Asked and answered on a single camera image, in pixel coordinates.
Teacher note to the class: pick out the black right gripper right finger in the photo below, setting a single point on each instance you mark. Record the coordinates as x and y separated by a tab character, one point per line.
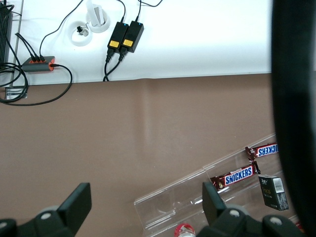
213	201

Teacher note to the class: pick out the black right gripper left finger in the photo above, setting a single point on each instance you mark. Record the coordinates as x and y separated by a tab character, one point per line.
74	205

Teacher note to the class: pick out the Snickers chocolate bar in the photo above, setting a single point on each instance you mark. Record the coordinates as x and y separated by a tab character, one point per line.
265	150
237	175

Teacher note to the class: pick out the clear acrylic stepped stand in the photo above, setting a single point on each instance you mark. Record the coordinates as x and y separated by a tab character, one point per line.
172	197

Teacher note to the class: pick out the red can white lid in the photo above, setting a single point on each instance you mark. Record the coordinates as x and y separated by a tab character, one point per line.
184	230

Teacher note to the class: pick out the small black box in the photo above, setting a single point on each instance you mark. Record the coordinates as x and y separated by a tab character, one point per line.
272	192

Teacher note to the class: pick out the grey orange USB hub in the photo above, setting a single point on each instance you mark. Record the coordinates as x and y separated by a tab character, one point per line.
37	65

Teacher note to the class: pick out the black power adapter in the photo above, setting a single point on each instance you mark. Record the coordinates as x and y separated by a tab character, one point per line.
117	35
133	37

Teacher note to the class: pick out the black ribbed device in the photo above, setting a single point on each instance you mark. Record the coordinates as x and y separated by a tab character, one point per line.
5	32

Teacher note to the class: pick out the white folded strip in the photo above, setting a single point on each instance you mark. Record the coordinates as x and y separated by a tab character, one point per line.
95	13

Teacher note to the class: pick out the small silver bracket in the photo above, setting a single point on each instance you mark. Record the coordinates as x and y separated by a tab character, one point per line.
14	93

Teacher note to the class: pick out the grey metal rail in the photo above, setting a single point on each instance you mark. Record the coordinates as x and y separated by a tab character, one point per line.
18	42

